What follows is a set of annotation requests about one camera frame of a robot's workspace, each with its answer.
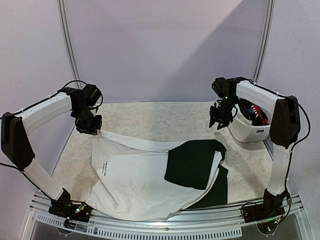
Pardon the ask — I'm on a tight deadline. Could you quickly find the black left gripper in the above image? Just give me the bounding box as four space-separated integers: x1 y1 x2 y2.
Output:
73 105 102 135

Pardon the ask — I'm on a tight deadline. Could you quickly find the white and green t-shirt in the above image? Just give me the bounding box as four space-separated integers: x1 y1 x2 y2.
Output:
87 131 227 221

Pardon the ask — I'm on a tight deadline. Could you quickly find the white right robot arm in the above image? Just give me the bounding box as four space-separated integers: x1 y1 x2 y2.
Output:
209 77 301 197

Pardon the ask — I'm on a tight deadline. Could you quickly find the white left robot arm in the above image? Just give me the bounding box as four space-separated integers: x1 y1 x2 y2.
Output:
0 84 103 217

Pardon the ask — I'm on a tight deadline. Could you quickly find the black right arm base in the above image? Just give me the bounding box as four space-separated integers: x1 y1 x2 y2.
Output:
240 188 292 225

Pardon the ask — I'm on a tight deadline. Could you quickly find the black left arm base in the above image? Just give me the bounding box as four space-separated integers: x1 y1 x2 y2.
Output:
48 188 93 223

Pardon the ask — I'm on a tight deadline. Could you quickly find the white plastic laundry basket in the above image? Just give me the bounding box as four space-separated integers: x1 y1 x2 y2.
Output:
228 102 270 143

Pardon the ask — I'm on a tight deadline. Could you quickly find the dark patterned clothes pile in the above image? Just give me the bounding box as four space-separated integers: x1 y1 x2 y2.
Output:
238 98 269 126

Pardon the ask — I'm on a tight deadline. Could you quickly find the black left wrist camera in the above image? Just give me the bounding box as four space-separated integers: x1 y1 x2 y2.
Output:
82 84 103 107

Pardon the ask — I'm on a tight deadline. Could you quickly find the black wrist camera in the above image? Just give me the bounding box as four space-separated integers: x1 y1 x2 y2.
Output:
82 84 103 107
211 77 230 98

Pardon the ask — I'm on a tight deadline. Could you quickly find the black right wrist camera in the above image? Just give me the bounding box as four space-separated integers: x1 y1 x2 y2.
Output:
211 77 230 98

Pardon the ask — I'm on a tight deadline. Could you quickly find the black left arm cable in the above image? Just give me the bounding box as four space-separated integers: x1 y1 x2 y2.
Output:
56 79 105 111

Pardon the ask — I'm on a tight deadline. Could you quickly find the right aluminium frame post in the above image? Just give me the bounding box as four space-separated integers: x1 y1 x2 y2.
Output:
252 0 275 83

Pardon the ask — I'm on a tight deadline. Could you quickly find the aluminium frame post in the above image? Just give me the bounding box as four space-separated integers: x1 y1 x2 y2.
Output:
252 0 275 83
57 0 80 80

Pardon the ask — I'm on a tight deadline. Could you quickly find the aluminium front rail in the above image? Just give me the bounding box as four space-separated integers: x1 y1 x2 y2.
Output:
21 193 314 240

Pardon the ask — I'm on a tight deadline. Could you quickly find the left aluminium frame post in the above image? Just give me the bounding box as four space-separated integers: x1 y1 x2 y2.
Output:
57 0 80 80

